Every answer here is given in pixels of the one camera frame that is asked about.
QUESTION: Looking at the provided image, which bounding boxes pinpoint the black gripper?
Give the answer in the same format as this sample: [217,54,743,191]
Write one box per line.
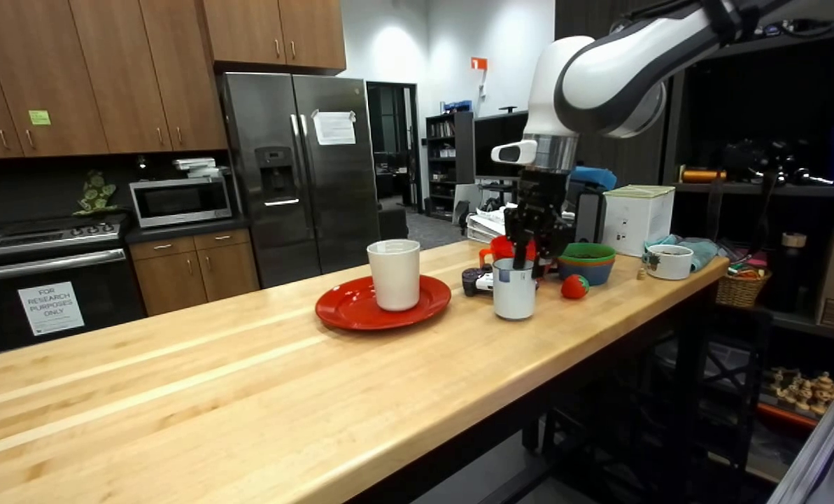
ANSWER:
[502,169,576,274]

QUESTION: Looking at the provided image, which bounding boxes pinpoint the pale grey mug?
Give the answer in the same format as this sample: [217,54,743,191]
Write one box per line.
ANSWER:
[489,259,541,326]

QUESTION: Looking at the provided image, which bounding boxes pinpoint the white stacked sheets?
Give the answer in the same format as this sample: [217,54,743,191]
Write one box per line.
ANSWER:
[464,204,512,246]

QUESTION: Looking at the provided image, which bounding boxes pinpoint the blue and black snack bag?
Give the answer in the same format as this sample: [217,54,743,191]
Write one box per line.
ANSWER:
[460,267,499,301]

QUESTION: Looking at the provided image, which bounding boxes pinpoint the red and green ball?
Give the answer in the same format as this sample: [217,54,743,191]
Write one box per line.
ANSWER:
[557,271,590,303]

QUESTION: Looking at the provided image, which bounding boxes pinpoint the green and blue bowl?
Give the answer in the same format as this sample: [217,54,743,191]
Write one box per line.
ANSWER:
[557,240,618,289]

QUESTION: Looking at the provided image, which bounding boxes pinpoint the black speaker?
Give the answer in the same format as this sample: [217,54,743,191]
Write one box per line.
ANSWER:
[573,191,608,246]

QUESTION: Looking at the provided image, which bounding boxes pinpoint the dark bookshelf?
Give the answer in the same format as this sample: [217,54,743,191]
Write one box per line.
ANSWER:
[422,109,480,222]

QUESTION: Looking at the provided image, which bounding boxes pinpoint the black monitor screen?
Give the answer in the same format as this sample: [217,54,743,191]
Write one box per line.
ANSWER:
[474,107,531,182]

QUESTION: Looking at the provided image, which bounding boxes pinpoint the white cardboard box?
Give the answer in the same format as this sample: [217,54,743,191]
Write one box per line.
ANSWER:
[603,182,678,260]

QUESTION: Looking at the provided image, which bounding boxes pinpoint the tall white cup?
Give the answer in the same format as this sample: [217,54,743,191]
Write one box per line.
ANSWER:
[363,238,422,313]

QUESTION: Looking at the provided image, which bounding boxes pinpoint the small white bowl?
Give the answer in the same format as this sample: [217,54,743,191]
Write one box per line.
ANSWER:
[642,243,698,284]

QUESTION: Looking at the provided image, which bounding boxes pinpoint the teal cloth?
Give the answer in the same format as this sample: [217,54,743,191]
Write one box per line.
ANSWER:
[642,236,726,274]

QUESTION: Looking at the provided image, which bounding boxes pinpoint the red plate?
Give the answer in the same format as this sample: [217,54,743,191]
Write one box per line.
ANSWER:
[313,274,454,336]

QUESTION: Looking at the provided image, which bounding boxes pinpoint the orange cylindrical object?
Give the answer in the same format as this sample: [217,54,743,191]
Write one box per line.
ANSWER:
[681,165,727,184]

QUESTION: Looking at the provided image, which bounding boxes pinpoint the white paper on refrigerator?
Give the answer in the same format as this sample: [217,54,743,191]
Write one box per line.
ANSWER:
[310,109,358,148]

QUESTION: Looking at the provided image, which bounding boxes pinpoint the wicker basket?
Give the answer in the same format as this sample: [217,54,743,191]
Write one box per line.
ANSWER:
[715,267,773,312]

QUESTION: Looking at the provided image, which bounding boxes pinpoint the stainless steel refrigerator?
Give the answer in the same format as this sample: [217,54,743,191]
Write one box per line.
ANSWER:
[218,70,383,291]

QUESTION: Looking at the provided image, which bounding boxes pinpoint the dark storage shelf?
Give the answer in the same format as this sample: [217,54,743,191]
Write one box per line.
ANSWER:
[663,36,834,471]

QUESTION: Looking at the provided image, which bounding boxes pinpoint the pile of wooden pieces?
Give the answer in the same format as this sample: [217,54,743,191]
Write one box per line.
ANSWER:
[758,364,834,420]

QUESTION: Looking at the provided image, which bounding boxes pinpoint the brown wooden base cabinet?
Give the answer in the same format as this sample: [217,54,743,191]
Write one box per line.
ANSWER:
[127,226,261,319]

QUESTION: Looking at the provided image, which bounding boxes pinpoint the silver microwave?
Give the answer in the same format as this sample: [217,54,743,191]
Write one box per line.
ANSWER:
[127,175,237,233]

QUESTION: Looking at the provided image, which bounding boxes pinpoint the small green plant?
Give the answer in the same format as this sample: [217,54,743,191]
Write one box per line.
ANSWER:
[72,170,121,218]

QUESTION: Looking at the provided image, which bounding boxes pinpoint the black oven range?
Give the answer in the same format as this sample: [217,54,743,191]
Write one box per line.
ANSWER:
[0,217,145,362]

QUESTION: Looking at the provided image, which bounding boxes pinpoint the white paper sign on oven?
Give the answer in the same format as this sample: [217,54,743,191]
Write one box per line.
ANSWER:
[16,280,86,338]

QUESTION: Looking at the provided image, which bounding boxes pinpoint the red bowl with handle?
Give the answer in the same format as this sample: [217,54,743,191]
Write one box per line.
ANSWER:
[477,233,543,274]

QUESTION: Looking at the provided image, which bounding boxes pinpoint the black table frame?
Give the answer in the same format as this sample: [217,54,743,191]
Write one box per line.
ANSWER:
[351,278,751,504]

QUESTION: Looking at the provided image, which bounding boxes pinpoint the brown wooden wall cabinets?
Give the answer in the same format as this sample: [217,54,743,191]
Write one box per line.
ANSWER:
[0,0,347,163]

